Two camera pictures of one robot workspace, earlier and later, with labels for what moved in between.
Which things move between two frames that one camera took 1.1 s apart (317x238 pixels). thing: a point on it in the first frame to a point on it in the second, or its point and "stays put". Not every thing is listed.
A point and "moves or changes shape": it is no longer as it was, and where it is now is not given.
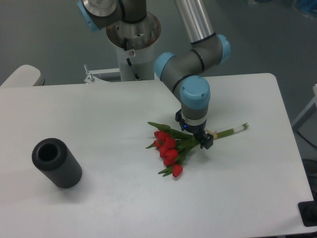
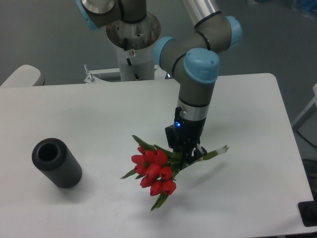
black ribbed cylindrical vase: (57, 162) stays put
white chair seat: (25, 75) stays put
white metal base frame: (91, 79) stays put
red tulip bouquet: (173, 146) moves or changes shape
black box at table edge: (308, 211) stays put
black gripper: (206, 140) to (186, 133)
